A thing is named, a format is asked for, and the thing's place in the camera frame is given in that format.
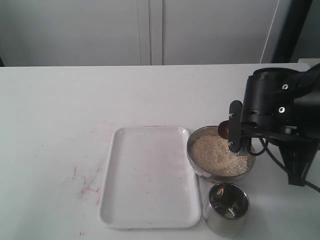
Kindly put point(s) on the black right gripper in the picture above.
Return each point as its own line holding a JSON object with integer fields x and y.
{"x": 271, "y": 107}

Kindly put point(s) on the brown wooden spoon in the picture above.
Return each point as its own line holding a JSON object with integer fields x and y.
{"x": 223, "y": 129}

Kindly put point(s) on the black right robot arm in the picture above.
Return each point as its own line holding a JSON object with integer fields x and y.
{"x": 295, "y": 154}

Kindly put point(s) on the steel bowl of rice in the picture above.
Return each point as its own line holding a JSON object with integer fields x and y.
{"x": 209, "y": 156}

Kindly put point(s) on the small steel cup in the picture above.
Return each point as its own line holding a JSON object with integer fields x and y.
{"x": 225, "y": 209}

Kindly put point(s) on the white rectangular plastic tray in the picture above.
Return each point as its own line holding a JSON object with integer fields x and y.
{"x": 149, "y": 182}

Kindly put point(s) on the white cabinet doors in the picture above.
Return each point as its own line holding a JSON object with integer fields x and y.
{"x": 134, "y": 32}

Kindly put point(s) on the black vertical post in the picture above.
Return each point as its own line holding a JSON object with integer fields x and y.
{"x": 291, "y": 31}

